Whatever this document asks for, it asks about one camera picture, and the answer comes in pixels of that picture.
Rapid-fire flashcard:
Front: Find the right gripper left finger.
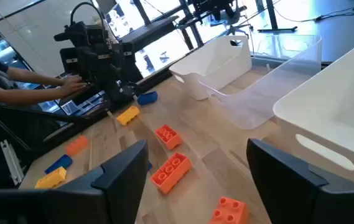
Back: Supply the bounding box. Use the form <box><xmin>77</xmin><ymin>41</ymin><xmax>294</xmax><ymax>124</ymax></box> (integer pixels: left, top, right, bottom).
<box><xmin>0</xmin><ymin>139</ymin><xmax>149</xmax><ymax>224</ymax></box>

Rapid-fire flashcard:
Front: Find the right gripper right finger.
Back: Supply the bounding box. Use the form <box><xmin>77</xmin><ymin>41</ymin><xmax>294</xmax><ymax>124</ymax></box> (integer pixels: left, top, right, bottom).
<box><xmin>246</xmin><ymin>138</ymin><xmax>354</xmax><ymax>224</ymax></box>

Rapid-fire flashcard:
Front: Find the yellow toy brick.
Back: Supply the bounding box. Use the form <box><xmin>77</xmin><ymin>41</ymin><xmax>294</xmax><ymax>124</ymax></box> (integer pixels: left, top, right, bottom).
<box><xmin>116</xmin><ymin>105</ymin><xmax>141</xmax><ymax>126</ymax></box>
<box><xmin>34</xmin><ymin>166</ymin><xmax>68</xmax><ymax>190</ymax></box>

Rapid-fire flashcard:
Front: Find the red toy brick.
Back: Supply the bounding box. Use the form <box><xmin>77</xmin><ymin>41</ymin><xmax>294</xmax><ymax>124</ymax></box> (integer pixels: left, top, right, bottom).
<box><xmin>150</xmin><ymin>152</ymin><xmax>193</xmax><ymax>195</ymax></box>
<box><xmin>65</xmin><ymin>134</ymin><xmax>90</xmax><ymax>157</ymax></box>
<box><xmin>208</xmin><ymin>196</ymin><xmax>249</xmax><ymax>224</ymax></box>
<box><xmin>155</xmin><ymin>124</ymin><xmax>183</xmax><ymax>151</ymax></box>

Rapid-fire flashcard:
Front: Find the person's hand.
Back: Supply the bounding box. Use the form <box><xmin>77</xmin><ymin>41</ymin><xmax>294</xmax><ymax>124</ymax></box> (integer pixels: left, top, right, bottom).
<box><xmin>58</xmin><ymin>83</ymin><xmax>88</xmax><ymax>98</ymax></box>
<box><xmin>61</xmin><ymin>74</ymin><xmax>86</xmax><ymax>86</ymax></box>

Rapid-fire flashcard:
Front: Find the dark grey desk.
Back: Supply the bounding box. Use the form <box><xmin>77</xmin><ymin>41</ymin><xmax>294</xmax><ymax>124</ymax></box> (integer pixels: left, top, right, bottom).
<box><xmin>119</xmin><ymin>14</ymin><xmax>180</xmax><ymax>54</ymax></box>

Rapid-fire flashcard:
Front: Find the clear plastic bin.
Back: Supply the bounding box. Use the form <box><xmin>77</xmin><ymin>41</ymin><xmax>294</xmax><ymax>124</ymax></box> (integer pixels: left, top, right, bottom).
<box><xmin>198</xmin><ymin>34</ymin><xmax>323</xmax><ymax>131</ymax></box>

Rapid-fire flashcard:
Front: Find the white plastic bin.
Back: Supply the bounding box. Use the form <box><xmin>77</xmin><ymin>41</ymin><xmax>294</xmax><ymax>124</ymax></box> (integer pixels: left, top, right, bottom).
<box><xmin>272</xmin><ymin>35</ymin><xmax>354</xmax><ymax>190</ymax></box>
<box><xmin>169</xmin><ymin>34</ymin><xmax>253</xmax><ymax>101</ymax></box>

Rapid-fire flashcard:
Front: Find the black office chair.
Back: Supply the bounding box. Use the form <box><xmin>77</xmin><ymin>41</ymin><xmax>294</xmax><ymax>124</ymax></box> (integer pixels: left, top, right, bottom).
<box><xmin>192</xmin><ymin>0</ymin><xmax>249</xmax><ymax>37</ymax></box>

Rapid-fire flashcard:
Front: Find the black desk leg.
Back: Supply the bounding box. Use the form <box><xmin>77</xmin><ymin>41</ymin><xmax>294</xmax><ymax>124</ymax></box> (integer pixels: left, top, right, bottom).
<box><xmin>257</xmin><ymin>0</ymin><xmax>299</xmax><ymax>34</ymax></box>

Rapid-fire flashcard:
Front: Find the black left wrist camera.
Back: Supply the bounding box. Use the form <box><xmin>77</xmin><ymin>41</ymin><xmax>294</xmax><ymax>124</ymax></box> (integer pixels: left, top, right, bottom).
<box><xmin>86</xmin><ymin>26</ymin><xmax>106</xmax><ymax>45</ymax></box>

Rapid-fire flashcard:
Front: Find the silver aluminium bracket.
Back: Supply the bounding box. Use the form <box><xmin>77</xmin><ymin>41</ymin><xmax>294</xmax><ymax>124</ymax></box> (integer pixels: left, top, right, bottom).
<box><xmin>0</xmin><ymin>139</ymin><xmax>25</xmax><ymax>187</ymax></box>

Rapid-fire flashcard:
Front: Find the black floor cable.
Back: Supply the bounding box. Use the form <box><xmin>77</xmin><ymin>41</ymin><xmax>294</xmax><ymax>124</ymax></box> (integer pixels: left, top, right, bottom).
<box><xmin>272</xmin><ymin>2</ymin><xmax>354</xmax><ymax>22</ymax></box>

